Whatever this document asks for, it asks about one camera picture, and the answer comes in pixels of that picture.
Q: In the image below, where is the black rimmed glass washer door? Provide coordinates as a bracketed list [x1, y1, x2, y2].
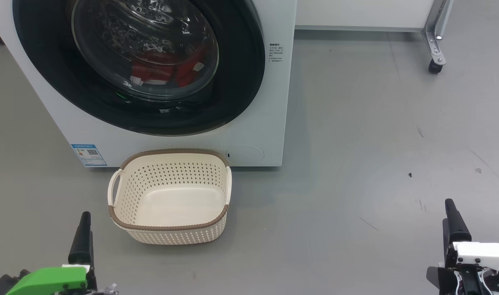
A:
[13, 0, 266, 136]

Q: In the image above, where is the white front-load washing machine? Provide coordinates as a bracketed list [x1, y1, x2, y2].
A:
[0, 0, 298, 168]

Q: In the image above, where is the round filter cover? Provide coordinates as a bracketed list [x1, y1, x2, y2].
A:
[226, 145, 265, 165]

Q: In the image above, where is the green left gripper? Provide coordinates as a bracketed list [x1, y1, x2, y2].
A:
[6, 211, 119, 295]

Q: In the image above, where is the cream perforated laundry basket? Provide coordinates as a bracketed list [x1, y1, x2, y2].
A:
[107, 149, 232, 245]

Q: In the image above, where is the metal frame leg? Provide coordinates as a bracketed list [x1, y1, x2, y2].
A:
[422, 0, 454, 66]

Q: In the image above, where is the red and white garment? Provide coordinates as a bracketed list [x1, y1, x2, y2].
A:
[131, 45, 211, 88]

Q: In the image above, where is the white board panel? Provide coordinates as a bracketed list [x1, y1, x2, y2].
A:
[295, 0, 438, 32]

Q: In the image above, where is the blue energy label sticker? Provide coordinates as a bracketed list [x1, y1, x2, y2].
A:
[71, 144, 107, 167]

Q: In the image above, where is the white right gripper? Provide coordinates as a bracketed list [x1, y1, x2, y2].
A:
[426, 199, 499, 295]

